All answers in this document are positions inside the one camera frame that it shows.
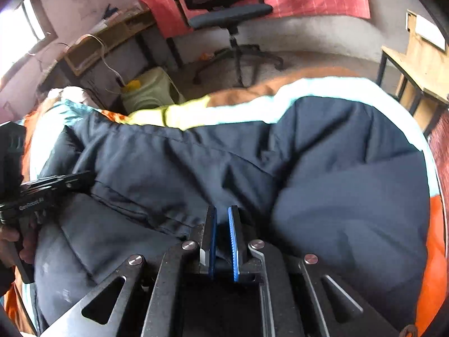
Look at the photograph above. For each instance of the colourful striped blanket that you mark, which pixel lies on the colourful striped blanket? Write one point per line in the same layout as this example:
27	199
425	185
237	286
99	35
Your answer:
245	108

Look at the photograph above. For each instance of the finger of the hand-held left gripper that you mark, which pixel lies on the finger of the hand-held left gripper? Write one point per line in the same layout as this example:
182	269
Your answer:
59	178
63	189

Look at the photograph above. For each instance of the wooden desk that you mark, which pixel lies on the wooden desk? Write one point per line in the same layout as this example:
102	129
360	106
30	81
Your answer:
115	31

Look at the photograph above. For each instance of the black clip tool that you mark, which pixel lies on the black clip tool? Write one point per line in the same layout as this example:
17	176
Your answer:
110	11

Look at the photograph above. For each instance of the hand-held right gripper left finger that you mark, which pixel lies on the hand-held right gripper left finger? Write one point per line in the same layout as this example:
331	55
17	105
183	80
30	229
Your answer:
212	242

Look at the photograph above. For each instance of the pale green plastic jug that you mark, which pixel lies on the pale green plastic jug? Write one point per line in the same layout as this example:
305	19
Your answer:
154	91

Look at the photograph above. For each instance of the black office chair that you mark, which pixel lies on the black office chair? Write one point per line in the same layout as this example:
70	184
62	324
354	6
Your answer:
228	15

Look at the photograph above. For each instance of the person's left hand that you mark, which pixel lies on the person's left hand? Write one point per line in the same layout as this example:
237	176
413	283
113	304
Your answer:
29	245

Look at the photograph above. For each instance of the navy padded jacket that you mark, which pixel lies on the navy padded jacket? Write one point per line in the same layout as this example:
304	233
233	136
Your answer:
315	182

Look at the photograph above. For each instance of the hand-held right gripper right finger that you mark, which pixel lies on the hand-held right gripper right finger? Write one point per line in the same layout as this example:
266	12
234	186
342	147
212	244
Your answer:
233	245

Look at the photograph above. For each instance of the wooden side table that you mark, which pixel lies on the wooden side table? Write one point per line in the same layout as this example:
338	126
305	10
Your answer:
421	72

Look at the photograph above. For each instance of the white box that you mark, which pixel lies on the white box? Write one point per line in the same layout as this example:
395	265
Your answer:
428	30

